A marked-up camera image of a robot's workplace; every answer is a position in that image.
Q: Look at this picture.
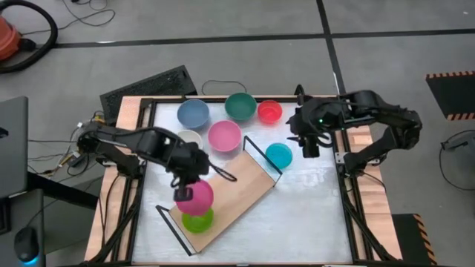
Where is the grey floor object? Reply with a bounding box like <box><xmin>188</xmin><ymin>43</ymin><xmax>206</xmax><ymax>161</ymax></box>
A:
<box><xmin>439</xmin><ymin>129</ymin><xmax>475</xmax><ymax>192</ymax></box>

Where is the wooden tray with black handles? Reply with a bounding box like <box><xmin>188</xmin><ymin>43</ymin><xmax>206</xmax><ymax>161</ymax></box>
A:
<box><xmin>155</xmin><ymin>135</ymin><xmax>284</xmax><ymax>257</ymax></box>

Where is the grey desk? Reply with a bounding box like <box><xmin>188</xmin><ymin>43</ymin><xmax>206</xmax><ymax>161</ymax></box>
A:
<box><xmin>0</xmin><ymin>188</ymin><xmax>48</xmax><ymax>267</ymax></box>

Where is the slate blue plastic bowl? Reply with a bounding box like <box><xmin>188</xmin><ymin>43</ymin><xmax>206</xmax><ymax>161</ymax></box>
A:
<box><xmin>177</xmin><ymin>99</ymin><xmax>211</xmax><ymax>130</ymax></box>

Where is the light pink plastic bowl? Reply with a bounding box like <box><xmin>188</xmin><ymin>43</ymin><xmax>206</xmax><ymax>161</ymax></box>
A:
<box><xmin>207</xmin><ymin>119</ymin><xmax>243</xmax><ymax>154</ymax></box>

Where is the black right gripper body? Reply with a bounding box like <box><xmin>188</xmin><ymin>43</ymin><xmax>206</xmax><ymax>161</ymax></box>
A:
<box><xmin>287</xmin><ymin>99</ymin><xmax>335</xmax><ymax>148</ymax></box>

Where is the lime green plastic bowl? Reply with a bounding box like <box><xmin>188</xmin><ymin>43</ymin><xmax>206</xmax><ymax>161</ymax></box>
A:
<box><xmin>181</xmin><ymin>207</ymin><xmax>215</xmax><ymax>234</ymax></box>

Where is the black cable loop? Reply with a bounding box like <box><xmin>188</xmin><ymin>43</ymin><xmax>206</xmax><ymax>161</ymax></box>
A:
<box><xmin>201</xmin><ymin>79</ymin><xmax>248</xmax><ymax>96</ymax></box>

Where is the thin black floor cable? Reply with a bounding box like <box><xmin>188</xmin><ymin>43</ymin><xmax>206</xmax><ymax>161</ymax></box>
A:
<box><xmin>22</xmin><ymin>0</ymin><xmax>117</xmax><ymax>36</ymax></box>

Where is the tangle of cables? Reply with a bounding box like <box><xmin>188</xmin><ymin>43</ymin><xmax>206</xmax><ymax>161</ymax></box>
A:
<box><xmin>27</xmin><ymin>111</ymin><xmax>108</xmax><ymax>177</ymax></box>

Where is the red-orange plastic bowl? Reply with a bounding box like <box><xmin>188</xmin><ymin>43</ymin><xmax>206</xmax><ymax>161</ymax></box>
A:
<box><xmin>257</xmin><ymin>99</ymin><xmax>284</xmax><ymax>125</ymax></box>

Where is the black computer mouse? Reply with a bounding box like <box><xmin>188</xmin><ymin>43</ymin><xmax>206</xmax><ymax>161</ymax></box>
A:
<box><xmin>13</xmin><ymin>226</ymin><xmax>41</xmax><ymax>264</ymax></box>

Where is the black mat with hazard stripes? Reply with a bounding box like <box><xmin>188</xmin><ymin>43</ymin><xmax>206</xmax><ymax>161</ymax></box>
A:
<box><xmin>425</xmin><ymin>70</ymin><xmax>475</xmax><ymax>122</ymax></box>
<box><xmin>392</xmin><ymin>213</ymin><xmax>439</xmax><ymax>267</ymax></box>

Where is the cyan plastic bowl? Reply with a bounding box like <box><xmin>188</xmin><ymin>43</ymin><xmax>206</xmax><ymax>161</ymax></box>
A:
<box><xmin>264</xmin><ymin>142</ymin><xmax>294</xmax><ymax>170</ymax></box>

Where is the dark green plastic bowl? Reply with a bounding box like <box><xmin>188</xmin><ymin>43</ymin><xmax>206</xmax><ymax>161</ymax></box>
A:
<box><xmin>224</xmin><ymin>92</ymin><xmax>258</xmax><ymax>122</ymax></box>

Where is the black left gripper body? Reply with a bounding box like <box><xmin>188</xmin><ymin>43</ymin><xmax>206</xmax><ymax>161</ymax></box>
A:
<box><xmin>165</xmin><ymin>142</ymin><xmax>211</xmax><ymax>188</ymax></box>

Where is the white plastic bowl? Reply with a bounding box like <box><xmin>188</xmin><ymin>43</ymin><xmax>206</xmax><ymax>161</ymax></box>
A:
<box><xmin>177</xmin><ymin>129</ymin><xmax>204</xmax><ymax>149</ymax></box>

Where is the magenta plastic bowl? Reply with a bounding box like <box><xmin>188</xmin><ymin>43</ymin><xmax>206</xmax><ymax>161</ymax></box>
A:
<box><xmin>175</xmin><ymin>179</ymin><xmax>215</xmax><ymax>217</ymax></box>

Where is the grey laptop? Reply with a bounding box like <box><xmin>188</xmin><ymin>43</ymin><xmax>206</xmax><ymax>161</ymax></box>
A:
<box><xmin>0</xmin><ymin>96</ymin><xmax>30</xmax><ymax>200</ymax></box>

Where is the orange vacuum cleaner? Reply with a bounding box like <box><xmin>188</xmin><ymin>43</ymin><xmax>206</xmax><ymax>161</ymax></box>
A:
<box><xmin>0</xmin><ymin>16</ymin><xmax>22</xmax><ymax>62</ymax></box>

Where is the black aluminium table frame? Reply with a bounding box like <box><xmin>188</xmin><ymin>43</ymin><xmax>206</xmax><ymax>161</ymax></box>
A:
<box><xmin>83</xmin><ymin>94</ymin><xmax>404</xmax><ymax>267</ymax></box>

